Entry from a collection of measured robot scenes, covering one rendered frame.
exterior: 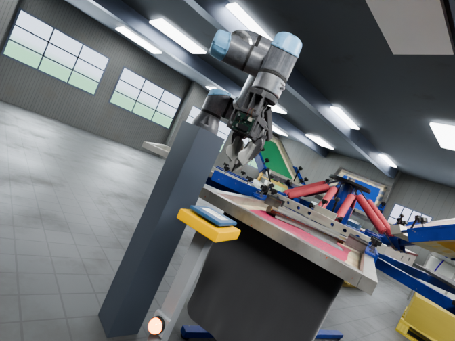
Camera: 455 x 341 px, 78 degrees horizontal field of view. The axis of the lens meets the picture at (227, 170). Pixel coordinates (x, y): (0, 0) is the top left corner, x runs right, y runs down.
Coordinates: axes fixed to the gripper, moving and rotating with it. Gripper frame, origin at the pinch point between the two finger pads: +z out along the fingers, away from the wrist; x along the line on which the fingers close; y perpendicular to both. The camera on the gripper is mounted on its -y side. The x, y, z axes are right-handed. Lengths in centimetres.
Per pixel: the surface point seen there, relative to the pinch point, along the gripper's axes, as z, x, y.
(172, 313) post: 41.4, 1.6, 1.9
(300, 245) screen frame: 12.7, 20.7, -17.2
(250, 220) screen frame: 13.6, 3.7, -17.2
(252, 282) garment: 33.2, 10.2, -26.3
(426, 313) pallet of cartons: 73, 133, -363
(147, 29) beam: -184, -516, -355
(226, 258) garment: 31.2, -1.5, -26.2
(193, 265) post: 27.5, 1.4, 2.0
